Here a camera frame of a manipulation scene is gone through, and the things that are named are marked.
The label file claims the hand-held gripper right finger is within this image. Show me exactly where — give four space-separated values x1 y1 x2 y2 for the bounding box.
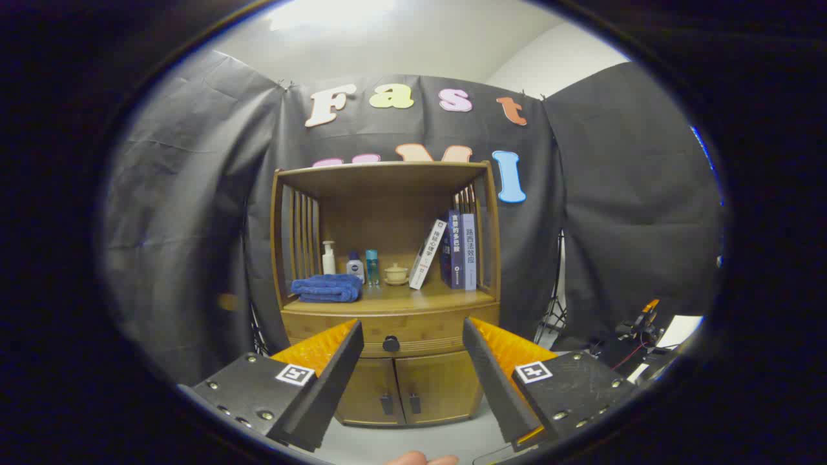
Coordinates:
462 316 640 453

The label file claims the black backdrop cloth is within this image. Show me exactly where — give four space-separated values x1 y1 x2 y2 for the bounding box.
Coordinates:
103 50 724 388

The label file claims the lavender book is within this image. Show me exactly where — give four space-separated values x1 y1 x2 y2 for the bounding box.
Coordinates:
461 213 477 291

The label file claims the black light stand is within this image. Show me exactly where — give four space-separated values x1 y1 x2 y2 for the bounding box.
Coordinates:
535 232 569 346

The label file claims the wooden cabinet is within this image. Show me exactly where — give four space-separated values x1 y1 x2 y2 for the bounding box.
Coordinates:
270 161 502 428

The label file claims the blue folded towel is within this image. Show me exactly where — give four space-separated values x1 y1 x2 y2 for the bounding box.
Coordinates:
291 274 364 304

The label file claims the wooden drawer with black knob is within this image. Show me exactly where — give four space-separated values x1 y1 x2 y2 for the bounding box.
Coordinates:
282 304 500 360

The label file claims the dark navy book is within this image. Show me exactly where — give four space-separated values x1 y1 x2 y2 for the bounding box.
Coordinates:
440 223 453 285

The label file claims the wooden cabinet door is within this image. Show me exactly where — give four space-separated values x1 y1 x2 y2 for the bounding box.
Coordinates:
336 357 406 427
394 352 484 426

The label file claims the white book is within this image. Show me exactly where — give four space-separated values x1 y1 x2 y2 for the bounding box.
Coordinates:
409 219 448 290

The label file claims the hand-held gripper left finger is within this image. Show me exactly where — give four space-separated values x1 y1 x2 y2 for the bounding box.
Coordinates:
178 318 364 453

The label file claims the white side table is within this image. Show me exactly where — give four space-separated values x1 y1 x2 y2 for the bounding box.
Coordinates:
630 315 704 385

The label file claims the blue book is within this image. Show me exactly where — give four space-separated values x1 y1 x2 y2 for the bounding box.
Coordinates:
448 209 466 289

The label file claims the black and orange device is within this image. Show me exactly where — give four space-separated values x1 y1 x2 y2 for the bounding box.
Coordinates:
615 299 676 362

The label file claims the wooden countertop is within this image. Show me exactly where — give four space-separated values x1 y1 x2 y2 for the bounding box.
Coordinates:
282 281 498 317

